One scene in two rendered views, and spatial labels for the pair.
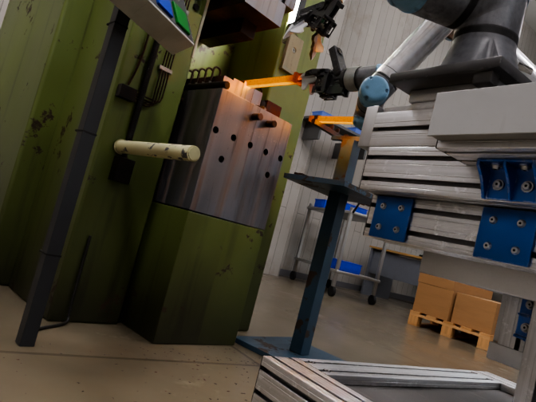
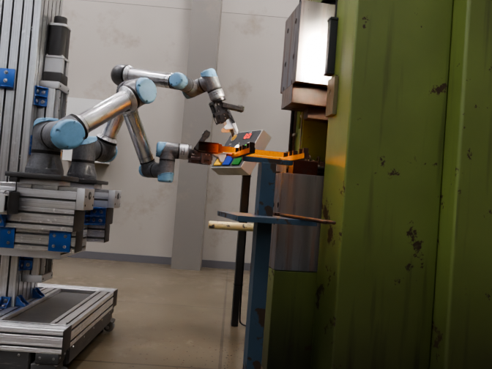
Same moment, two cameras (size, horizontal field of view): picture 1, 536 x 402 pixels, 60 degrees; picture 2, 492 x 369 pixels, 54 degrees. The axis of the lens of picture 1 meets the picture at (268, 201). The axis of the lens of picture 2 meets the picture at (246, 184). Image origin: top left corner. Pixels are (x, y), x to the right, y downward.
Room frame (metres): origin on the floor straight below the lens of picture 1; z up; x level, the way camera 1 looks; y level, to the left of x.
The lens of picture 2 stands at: (2.97, -1.92, 0.78)
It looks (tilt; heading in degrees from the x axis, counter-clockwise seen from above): 2 degrees up; 124
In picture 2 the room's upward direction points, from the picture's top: 4 degrees clockwise
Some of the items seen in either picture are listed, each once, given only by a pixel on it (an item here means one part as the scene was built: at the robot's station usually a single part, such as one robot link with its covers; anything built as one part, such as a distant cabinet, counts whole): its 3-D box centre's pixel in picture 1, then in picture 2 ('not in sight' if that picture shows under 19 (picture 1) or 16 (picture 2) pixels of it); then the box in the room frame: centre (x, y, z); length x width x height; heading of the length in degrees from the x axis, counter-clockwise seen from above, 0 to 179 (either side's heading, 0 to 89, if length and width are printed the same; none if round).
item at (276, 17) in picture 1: (232, 12); (325, 101); (1.90, 0.35, 1.32); 0.42 x 0.20 x 0.10; 44
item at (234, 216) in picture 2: (339, 191); (263, 217); (1.96, -0.28, 0.71); 0.40 x 0.30 x 0.02; 138
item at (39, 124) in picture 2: not in sight; (48, 135); (1.15, -0.73, 0.98); 0.13 x 0.12 x 0.14; 172
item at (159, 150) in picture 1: (153, 149); (246, 227); (1.45, 0.38, 0.62); 0.44 x 0.05 x 0.05; 44
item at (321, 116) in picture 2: (226, 33); (333, 116); (1.95, 0.36, 1.24); 0.30 x 0.07 x 0.06; 44
